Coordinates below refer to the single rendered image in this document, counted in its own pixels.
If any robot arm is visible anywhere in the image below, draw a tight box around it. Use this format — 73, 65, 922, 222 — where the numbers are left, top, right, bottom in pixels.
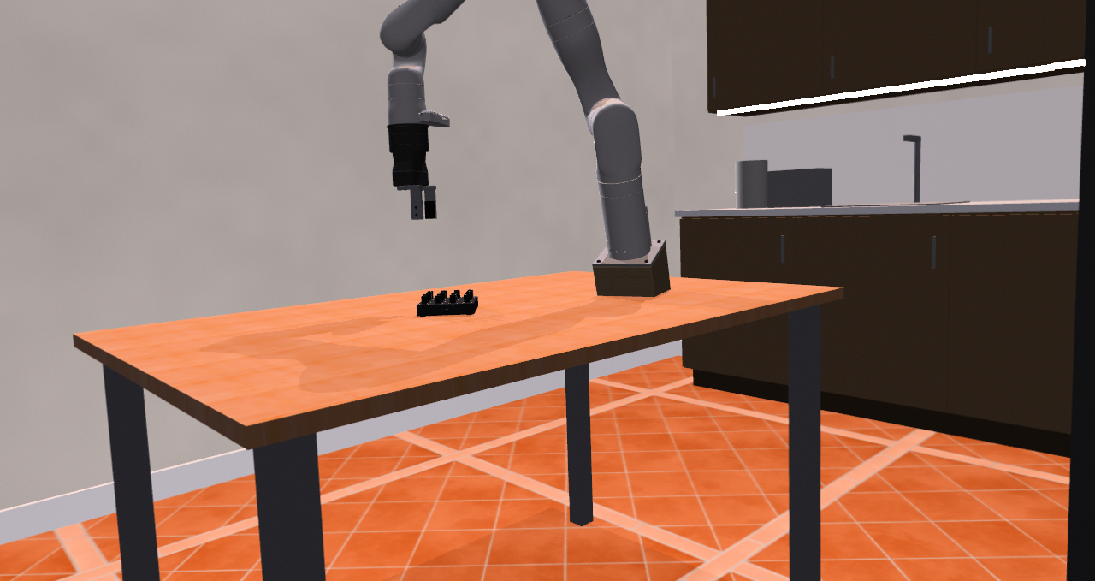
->
379, 0, 652, 260

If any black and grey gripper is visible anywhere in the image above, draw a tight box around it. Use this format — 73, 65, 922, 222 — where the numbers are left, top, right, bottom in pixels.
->
387, 97, 450, 220

